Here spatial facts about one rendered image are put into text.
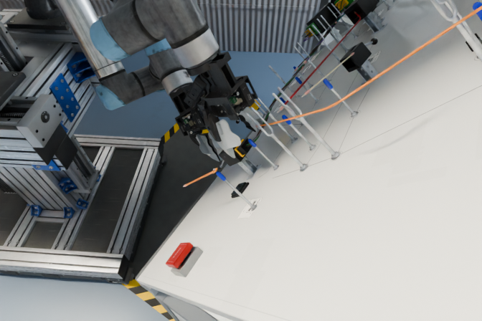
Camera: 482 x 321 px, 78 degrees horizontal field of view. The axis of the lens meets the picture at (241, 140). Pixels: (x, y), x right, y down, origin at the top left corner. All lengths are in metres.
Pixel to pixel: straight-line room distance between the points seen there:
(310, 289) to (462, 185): 0.17
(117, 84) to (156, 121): 1.62
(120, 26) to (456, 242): 0.52
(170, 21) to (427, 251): 0.44
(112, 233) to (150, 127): 0.98
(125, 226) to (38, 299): 0.58
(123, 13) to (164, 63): 0.28
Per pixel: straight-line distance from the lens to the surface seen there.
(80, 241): 1.80
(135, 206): 1.78
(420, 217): 0.31
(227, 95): 0.53
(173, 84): 0.79
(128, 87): 0.87
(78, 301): 1.92
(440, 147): 0.37
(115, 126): 2.54
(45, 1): 1.36
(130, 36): 0.55
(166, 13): 0.51
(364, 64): 0.65
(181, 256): 0.60
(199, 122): 0.75
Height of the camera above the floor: 1.69
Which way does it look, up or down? 49 degrees down
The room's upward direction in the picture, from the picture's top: straight up
